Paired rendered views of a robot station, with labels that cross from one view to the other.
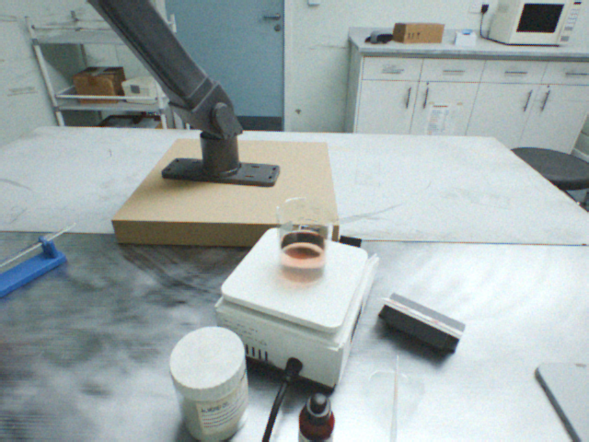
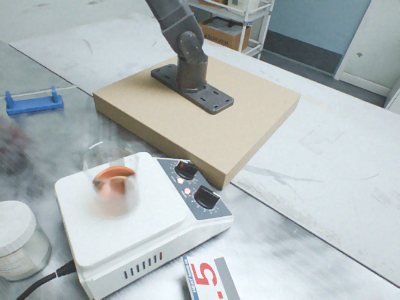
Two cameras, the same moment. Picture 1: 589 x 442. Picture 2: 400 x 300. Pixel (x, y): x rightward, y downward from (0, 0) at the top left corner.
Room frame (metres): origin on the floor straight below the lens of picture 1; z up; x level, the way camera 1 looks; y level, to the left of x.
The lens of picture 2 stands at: (0.19, -0.17, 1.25)
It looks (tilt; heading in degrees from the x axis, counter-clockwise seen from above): 43 degrees down; 31
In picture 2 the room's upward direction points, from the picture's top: 8 degrees clockwise
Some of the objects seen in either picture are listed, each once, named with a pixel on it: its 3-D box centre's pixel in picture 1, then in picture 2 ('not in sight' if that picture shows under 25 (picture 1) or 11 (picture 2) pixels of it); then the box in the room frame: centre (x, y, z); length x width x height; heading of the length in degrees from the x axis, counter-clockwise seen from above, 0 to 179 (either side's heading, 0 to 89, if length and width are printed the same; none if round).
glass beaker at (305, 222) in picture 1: (306, 242); (116, 182); (0.28, -0.01, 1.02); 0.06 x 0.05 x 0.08; 74
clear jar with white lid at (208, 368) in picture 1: (212, 385); (13, 241); (0.19, 0.07, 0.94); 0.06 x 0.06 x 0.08
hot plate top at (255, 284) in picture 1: (298, 272); (120, 200); (0.29, 0.00, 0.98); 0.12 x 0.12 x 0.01; 69
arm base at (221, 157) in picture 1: (220, 153); (191, 72); (0.59, 0.14, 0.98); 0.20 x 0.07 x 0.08; 83
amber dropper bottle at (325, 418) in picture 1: (317, 423); not in sight; (0.16, -0.02, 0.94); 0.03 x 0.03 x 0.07
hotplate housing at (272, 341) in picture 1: (306, 287); (143, 211); (0.31, -0.01, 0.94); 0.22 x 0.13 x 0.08; 159
